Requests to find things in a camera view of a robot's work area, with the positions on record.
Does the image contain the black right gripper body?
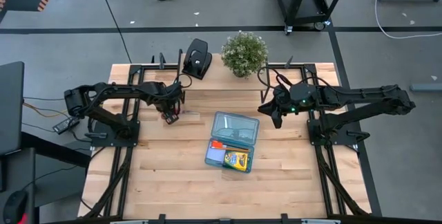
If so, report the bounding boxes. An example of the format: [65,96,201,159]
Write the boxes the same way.
[271,84,298,114]

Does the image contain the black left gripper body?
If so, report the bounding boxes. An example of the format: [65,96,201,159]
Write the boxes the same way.
[150,82,186,114]

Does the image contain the blue transparent plastic pencil case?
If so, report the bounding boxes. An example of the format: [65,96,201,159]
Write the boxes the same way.
[204,111,260,174]

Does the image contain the orange pencil with red eraser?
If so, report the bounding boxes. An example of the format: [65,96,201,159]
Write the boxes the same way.
[224,143,251,152]

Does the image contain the green yellow crayon box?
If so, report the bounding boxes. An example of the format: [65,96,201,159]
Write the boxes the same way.
[222,149,251,173]

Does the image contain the pale rectangular pad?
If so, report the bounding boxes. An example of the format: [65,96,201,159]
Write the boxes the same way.
[206,147,227,165]

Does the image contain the black hole punch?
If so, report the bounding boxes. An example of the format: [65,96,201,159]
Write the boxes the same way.
[182,38,213,81]

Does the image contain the wooden shelf riser black legs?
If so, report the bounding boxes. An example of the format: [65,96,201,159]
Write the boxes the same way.
[176,49,272,104]

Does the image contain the green potted plant black pot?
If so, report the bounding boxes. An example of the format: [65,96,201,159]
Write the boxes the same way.
[220,30,269,79]

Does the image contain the black power adapter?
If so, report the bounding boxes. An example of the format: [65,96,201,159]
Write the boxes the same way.
[52,115,81,136]

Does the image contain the black side desk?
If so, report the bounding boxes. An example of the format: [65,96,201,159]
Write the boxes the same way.
[0,132,91,224]

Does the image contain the dark grey flat panel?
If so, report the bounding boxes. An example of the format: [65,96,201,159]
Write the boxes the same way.
[0,61,26,156]

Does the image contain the black computer mouse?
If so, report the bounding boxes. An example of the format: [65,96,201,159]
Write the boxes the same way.
[2,189,29,224]

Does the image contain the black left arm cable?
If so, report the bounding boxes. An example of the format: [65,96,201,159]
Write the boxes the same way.
[171,73,193,90]

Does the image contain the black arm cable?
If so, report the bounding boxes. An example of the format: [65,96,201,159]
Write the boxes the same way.
[171,73,193,90]
[256,66,289,90]

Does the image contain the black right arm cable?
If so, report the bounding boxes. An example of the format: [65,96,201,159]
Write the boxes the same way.
[256,66,289,90]

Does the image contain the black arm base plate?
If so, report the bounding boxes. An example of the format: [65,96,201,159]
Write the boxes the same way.
[90,119,141,148]
[307,118,360,147]

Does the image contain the black aluminium table frame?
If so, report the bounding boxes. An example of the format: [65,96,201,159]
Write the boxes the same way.
[81,54,372,220]

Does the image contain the long black floor cable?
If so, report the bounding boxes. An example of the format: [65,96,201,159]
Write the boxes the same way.
[95,0,133,64]

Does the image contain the white floor cable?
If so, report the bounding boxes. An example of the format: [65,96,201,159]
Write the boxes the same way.
[374,0,442,40]

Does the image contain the yellow cable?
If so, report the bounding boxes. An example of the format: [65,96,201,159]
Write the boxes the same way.
[23,102,70,118]

